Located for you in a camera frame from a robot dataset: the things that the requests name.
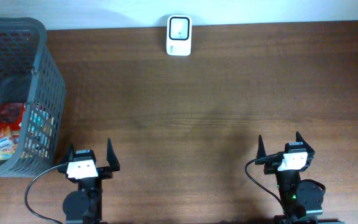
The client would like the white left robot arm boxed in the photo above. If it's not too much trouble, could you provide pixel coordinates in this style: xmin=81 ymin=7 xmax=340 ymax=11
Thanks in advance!
xmin=58 ymin=139 xmax=120 ymax=224

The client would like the red snack bag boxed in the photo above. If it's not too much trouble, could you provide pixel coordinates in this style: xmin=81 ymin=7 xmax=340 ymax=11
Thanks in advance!
xmin=0 ymin=103 xmax=25 ymax=131

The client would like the yellow snack bag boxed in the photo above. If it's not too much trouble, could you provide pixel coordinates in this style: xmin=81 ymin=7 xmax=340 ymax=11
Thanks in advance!
xmin=0 ymin=127 xmax=20 ymax=161

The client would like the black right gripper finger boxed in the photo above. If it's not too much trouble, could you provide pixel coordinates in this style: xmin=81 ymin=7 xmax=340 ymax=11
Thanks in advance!
xmin=256 ymin=135 xmax=266 ymax=159
xmin=295 ymin=131 xmax=310 ymax=148

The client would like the white barcode scanner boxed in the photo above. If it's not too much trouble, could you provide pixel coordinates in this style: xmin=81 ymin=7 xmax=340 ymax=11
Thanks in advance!
xmin=166 ymin=15 xmax=193 ymax=57

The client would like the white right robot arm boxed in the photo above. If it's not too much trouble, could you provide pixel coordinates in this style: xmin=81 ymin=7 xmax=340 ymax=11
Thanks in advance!
xmin=255 ymin=132 xmax=340 ymax=224

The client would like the teal tissue pack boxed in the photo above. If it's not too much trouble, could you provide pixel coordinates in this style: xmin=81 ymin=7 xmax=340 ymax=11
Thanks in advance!
xmin=28 ymin=105 xmax=55 ymax=147

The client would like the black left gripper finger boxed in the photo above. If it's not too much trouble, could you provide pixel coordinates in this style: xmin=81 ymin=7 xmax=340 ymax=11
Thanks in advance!
xmin=106 ymin=138 xmax=120 ymax=172
xmin=61 ymin=144 xmax=74 ymax=164

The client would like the grey plastic mesh basket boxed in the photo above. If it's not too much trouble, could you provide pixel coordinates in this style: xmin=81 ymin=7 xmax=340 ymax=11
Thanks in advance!
xmin=0 ymin=17 xmax=66 ymax=177

